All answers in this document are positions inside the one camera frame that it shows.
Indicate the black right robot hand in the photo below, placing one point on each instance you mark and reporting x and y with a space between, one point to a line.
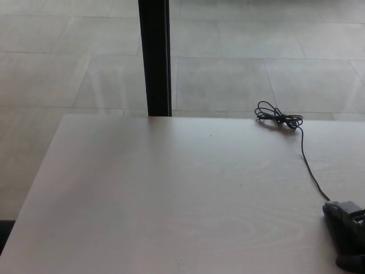
346 208

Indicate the black computer mouse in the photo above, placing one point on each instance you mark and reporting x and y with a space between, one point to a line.
342 237

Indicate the black floor base strip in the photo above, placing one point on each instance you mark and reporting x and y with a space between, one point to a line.
4 231

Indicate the black vertical frame post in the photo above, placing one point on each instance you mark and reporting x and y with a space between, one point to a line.
156 57

